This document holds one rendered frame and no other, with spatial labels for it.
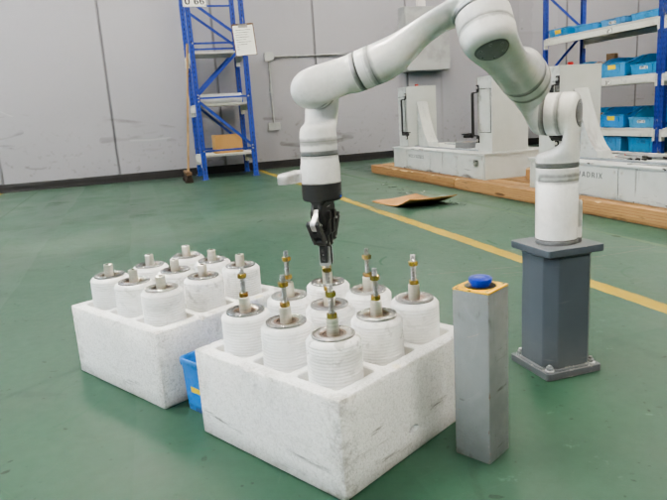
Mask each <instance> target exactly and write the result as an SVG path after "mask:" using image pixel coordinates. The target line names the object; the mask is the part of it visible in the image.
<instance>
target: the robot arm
mask: <svg viewBox="0 0 667 500"><path fill-rule="evenodd" d="M454 28H456V29H457V33H458V37H459V41H460V45H461V48H462V50H463V52H464V53H465V55H466V56H467V57H468V58H469V59H470V60H471V61H473V62H474V63H475V64H477V65H478V66H479V67H481V68H482V69H484V70H485V71H486V72H487V73H488V74H489V75H490V76H491V77H492V79H493V80H494V81H495V82H496V84H497V85H498V86H499V88H500V89H501V90H502V91H503V93H504V94H505V95H506V96H507V97H508V98H509V99H510V100H511V101H512V102H513V103H514V104H515V106H516V107H517V108H518V110H519V111H520V112H521V114H522V115H523V117H524V119H525V121H526V123H527V125H528V126H529V128H530V129H531V131H532V132H533V133H534V134H536V135H540V136H559V135H563V139H562V142H561V143H560V144H559V145H558V146H557V147H555V148H553V149H551V150H549V151H546V152H543V153H540V154H538V155H537V156H536V160H535V167H536V168H535V243H537V244H540V245H546V246H568V245H574V244H577V243H578V242H582V220H583V201H582V200H581V199H579V178H580V152H581V132H582V120H583V101H582V98H581V96H580V95H579V94H578V93H577V92H575V91H567V92H552V93H549V91H550V88H551V85H552V80H553V77H552V72H551V71H550V68H549V67H548V65H547V63H546V62H545V60H544V59H543V57H542V56H541V55H540V54H539V53H538V52H537V51H536V50H534V49H532V48H530V47H525V46H524V47H523V45H522V43H521V40H520V38H519V34H518V30H517V25H516V22H515V19H514V15H513V12H512V8H511V5H510V2H509V0H447V1H445V2H443V3H442V4H440V5H438V6H437V7H435V8H433V9H432V10H430V11H429V12H427V13H425V14H424V15H422V16H421V17H419V18H418V19H416V20H415V21H413V22H411V23H410V24H408V25H407V26H405V27H404V28H402V29H400V30H399V31H397V32H395V33H393V34H391V35H390V36H388V37H386V38H384V39H381V40H379V41H377V42H375V43H372V44H370V45H368V46H365V47H363V48H361V49H358V50H356V51H354V52H351V53H349V54H348V55H346V56H344V57H341V58H339V59H335V60H331V61H328V62H322V63H319V64H316V65H313V66H310V67H308V68H306V69H304V70H302V71H300V72H299V73H298V74H297V75H296V76H295V77H294V79H293V81H292V83H291V95H292V98H293V100H294V101H295V102H296V103H297V104H298V105H299V106H301V107H303V108H305V123H304V125H303V126H302V127H301V129H300V149H301V156H302V157H301V169H300V170H294V171H291V172H287V173H284V174H280V175H278V177H277V180H278V186H286V185H292V184H297V183H302V195H303V201H306V202H310V203H311V204H312V206H311V220H312V221H307V223H306V226H307V229H308V231H309V234H310V236H311V239H312V241H313V243H314V245H317V246H319V254H320V265H321V266H329V265H330V264H332V263H333V262H334V253H333V246H332V244H334V239H336V235H337V228H338V222H339V216H340V213H339V211H336V209H335V208H334V201H335V200H339V199H341V197H342V194H341V177H340V164H339V159H338V151H337V135H336V124H337V117H338V106H339V98H340V97H342V96H345V95H347V94H350V93H357V92H361V91H364V90H367V89H369V88H372V87H374V86H377V85H379V84H382V83H384V82H387V81H389V80H391V79H393V78H394V77H396V76H397V75H399V74H400V73H401V72H402V71H404V70H405V69H406V68H407V67H408V66H409V64H410V63H411V62H412V61H413V60H414V59H415V58H416V57H417V55H418V54H419V53H420V52H421V51H422V50H423V49H424V48H426V47H427V46H428V45H429V44H430V43H431V42H432V41H434V40H435V39H436V38H438V37H439V36H440V35H441V34H443V33H445V32H447V31H449V30H452V29H454Z"/></svg>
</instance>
